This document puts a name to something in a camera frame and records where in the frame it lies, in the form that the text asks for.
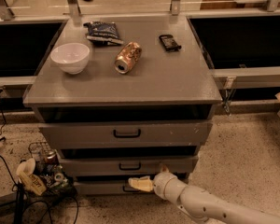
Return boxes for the beige bottle on floor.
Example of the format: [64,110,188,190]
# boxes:
[16,158,47,196]

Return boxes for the white bowl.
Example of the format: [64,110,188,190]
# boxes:
[50,43,91,75]

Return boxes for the crushed copper soda can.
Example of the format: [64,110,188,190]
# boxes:
[114,42,142,75]

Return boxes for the grey drawer cabinet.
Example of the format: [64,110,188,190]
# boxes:
[24,16,221,183]

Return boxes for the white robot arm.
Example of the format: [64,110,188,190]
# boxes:
[128,166,280,224]

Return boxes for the black floor cable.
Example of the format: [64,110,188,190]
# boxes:
[0,87,80,224]

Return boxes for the wire basket with jars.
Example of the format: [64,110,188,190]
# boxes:
[28,142,66,187]

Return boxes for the grey top drawer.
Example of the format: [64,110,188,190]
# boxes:
[39,120,212,149]

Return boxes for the grey drawer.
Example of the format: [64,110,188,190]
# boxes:
[59,147,198,176]
[39,120,212,149]
[73,173,190,196]

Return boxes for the black snack bar packet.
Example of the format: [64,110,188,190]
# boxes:
[159,35,182,52]

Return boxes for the grey bottom drawer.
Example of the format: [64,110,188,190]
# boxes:
[73,173,190,196]

